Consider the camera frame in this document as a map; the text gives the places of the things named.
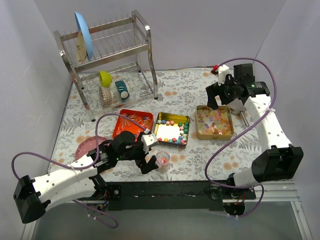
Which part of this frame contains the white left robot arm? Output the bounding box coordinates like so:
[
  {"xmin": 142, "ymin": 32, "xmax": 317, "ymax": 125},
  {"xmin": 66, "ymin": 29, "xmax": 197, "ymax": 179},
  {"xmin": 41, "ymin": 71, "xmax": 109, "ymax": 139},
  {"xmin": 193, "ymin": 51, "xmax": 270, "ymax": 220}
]
[{"xmin": 13, "ymin": 131, "xmax": 159, "ymax": 224}]

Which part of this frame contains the pink dotted plate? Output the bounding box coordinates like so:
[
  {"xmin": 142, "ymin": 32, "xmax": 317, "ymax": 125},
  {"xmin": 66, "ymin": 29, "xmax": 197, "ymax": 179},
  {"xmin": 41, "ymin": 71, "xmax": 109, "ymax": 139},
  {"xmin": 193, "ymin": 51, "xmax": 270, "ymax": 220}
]
[{"xmin": 75, "ymin": 136, "xmax": 97, "ymax": 161}]

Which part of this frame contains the metal dish rack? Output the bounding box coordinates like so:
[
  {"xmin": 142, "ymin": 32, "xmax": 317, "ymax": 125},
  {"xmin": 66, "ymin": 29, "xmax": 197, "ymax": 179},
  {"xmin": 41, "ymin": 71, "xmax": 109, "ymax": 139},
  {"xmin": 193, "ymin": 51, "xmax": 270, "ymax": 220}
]
[{"xmin": 53, "ymin": 10, "xmax": 159, "ymax": 122}]

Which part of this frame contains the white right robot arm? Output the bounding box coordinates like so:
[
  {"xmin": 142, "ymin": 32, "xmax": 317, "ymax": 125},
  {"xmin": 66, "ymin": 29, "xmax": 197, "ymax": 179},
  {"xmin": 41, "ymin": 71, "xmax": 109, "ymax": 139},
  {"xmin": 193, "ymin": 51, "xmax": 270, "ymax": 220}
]
[{"xmin": 206, "ymin": 63, "xmax": 304, "ymax": 199}]

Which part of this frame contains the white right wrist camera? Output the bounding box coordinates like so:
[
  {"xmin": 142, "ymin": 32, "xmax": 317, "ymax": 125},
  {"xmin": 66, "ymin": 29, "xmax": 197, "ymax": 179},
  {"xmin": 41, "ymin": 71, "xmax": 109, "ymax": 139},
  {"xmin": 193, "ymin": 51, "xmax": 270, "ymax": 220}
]
[{"xmin": 211, "ymin": 64, "xmax": 230, "ymax": 86}]

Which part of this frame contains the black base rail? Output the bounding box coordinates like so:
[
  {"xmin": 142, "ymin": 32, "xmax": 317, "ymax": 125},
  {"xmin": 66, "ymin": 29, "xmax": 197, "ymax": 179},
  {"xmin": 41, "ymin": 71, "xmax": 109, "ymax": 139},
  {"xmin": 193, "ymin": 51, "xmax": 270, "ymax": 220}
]
[{"xmin": 102, "ymin": 180, "xmax": 256, "ymax": 211}]

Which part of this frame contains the clear drinking glass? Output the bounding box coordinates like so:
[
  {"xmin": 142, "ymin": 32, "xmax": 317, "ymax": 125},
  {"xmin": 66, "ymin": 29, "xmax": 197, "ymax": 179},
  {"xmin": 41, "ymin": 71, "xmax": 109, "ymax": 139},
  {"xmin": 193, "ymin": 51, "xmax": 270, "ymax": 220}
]
[{"xmin": 155, "ymin": 151, "xmax": 170, "ymax": 173}]

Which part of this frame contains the blue plate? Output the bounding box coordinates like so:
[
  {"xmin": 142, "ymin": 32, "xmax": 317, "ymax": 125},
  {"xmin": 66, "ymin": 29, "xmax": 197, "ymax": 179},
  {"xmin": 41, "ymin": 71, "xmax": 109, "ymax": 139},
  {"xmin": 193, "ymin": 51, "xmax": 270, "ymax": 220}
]
[{"xmin": 74, "ymin": 11, "xmax": 94, "ymax": 60}]

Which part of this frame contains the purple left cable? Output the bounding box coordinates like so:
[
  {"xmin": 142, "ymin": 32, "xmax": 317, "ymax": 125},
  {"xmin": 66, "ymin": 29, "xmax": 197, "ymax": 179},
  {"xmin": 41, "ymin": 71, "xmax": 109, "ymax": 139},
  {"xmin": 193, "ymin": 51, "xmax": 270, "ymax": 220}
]
[{"xmin": 11, "ymin": 112, "xmax": 148, "ymax": 229}]

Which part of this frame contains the patterned beige cup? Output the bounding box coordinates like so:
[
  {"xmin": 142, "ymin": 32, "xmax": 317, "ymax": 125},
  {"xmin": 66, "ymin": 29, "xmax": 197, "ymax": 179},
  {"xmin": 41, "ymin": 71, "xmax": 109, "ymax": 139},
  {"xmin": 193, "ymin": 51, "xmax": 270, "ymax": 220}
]
[{"xmin": 99, "ymin": 86, "xmax": 114, "ymax": 107}]

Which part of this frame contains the metal scoop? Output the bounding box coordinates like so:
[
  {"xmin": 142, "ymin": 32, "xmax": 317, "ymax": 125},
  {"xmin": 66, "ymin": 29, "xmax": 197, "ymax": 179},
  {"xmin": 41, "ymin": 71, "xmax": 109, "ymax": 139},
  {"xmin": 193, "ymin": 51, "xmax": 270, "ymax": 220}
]
[{"xmin": 228, "ymin": 99, "xmax": 250, "ymax": 127}]

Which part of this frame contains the dark tin of star candies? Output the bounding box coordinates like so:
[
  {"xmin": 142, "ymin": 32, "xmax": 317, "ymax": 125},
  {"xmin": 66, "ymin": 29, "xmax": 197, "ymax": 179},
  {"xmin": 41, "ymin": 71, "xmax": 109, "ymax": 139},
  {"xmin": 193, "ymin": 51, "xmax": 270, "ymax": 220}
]
[{"xmin": 153, "ymin": 112, "xmax": 191, "ymax": 149}]

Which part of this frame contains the gold tin of flat candies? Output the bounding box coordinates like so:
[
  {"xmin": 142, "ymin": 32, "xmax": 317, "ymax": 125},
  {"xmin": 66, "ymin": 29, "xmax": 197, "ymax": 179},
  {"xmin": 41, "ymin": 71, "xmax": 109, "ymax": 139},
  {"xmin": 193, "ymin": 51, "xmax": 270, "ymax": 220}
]
[{"xmin": 195, "ymin": 105, "xmax": 235, "ymax": 140}]

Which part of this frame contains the teal patterned cup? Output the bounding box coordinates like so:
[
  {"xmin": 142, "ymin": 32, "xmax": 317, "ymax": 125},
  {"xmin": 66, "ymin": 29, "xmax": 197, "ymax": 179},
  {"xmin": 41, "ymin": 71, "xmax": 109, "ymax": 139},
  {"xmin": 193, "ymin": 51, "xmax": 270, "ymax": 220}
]
[{"xmin": 115, "ymin": 80, "xmax": 130, "ymax": 100}]

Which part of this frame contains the floral table mat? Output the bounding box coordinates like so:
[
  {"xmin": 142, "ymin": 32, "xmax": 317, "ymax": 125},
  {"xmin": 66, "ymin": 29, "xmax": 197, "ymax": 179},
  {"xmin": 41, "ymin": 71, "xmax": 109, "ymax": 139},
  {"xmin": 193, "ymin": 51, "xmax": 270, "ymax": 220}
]
[{"xmin": 48, "ymin": 70, "xmax": 262, "ymax": 182}]

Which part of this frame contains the beige plate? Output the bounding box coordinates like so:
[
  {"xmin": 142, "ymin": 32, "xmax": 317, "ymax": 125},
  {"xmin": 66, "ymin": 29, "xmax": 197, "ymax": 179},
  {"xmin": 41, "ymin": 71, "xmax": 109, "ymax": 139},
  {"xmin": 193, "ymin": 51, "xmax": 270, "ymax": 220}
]
[{"xmin": 76, "ymin": 30, "xmax": 87, "ymax": 63}]

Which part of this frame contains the orange lollipop tray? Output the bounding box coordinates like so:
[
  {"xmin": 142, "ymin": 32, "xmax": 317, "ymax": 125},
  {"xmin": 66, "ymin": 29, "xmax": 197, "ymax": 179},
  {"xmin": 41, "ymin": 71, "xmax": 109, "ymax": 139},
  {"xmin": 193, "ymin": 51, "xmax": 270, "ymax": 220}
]
[{"xmin": 112, "ymin": 109, "xmax": 154, "ymax": 139}]

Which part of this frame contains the green bowl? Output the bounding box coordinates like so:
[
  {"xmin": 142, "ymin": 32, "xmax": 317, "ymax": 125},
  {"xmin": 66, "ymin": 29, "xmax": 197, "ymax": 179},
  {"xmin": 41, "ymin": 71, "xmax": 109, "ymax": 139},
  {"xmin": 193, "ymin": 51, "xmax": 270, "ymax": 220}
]
[{"xmin": 98, "ymin": 71, "xmax": 112, "ymax": 88}]

